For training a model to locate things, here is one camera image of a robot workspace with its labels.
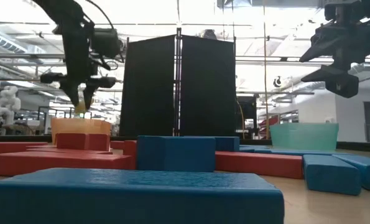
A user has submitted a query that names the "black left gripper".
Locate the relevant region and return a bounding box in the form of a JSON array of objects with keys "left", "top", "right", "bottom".
[{"left": 40, "top": 27, "right": 125, "bottom": 110}]

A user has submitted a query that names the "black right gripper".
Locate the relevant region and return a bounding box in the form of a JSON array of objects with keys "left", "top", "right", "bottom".
[{"left": 298, "top": 0, "right": 370, "bottom": 99}]

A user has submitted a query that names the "orange translucent plastic bin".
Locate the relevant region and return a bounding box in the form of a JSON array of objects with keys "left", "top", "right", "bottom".
[{"left": 50, "top": 117, "right": 112, "bottom": 144}]

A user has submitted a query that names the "red arch block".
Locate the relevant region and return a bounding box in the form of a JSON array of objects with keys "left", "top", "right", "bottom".
[{"left": 56, "top": 133, "right": 111, "bottom": 152}]

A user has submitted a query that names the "black folding screen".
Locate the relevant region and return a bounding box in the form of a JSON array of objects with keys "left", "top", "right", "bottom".
[{"left": 119, "top": 27, "right": 237, "bottom": 138}]

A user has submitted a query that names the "white humanoid figure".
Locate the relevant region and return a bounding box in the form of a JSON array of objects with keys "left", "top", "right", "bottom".
[{"left": 0, "top": 86, "right": 22, "bottom": 125}]

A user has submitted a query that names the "teal translucent plastic bin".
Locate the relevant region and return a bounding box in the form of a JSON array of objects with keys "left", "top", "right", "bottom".
[{"left": 269, "top": 122, "right": 340, "bottom": 151}]

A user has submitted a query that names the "red background machine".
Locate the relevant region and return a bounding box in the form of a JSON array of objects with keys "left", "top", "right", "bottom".
[{"left": 258, "top": 114, "right": 280, "bottom": 136}]

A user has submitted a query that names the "black equipment cabinet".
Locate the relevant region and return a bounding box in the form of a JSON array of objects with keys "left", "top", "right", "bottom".
[{"left": 236, "top": 95, "right": 259, "bottom": 139}]

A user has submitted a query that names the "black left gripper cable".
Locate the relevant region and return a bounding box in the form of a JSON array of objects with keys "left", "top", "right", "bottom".
[{"left": 85, "top": 0, "right": 116, "bottom": 30}]

